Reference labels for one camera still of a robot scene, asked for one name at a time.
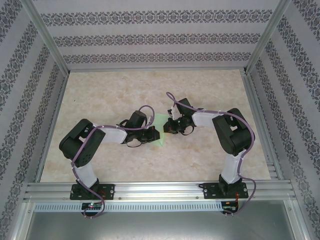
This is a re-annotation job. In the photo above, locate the aluminium table side rail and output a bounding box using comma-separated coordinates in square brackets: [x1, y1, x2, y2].
[34, 71, 71, 183]
[241, 69, 285, 181]

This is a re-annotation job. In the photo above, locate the grey sheet metal tray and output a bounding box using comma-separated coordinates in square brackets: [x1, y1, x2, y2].
[23, 199, 301, 240]

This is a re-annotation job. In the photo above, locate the aluminium frame bar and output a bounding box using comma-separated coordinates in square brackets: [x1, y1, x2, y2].
[8, 201, 35, 240]
[284, 199, 313, 240]

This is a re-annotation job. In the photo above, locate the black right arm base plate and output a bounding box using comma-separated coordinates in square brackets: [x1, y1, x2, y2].
[201, 181, 250, 200]

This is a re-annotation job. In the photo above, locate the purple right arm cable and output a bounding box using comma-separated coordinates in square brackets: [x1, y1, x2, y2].
[166, 91, 258, 218]

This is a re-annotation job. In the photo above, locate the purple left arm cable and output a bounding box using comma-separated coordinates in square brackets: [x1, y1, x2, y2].
[70, 104, 155, 220]

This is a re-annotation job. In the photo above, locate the aluminium frame post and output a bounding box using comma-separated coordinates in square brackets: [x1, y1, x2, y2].
[24, 0, 71, 76]
[242, 0, 294, 76]

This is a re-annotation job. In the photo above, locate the aluminium mounting rail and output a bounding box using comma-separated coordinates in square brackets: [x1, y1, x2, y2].
[23, 179, 297, 203]

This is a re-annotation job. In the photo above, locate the thin black left gripper cable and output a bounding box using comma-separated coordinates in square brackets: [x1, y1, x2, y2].
[125, 138, 149, 149]

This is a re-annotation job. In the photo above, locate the thin black right gripper cable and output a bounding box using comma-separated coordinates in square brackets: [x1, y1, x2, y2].
[179, 124, 195, 137]

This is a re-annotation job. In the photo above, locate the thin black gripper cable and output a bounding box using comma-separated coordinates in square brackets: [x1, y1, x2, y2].
[179, 124, 195, 137]
[125, 138, 149, 149]

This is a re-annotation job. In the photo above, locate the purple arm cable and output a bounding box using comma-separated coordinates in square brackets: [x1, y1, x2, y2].
[70, 104, 155, 220]
[166, 91, 258, 218]

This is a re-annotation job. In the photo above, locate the slotted grey cable duct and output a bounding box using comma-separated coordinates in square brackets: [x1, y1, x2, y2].
[33, 201, 224, 212]

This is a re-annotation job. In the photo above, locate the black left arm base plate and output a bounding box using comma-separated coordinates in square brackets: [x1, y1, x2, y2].
[69, 183, 116, 201]

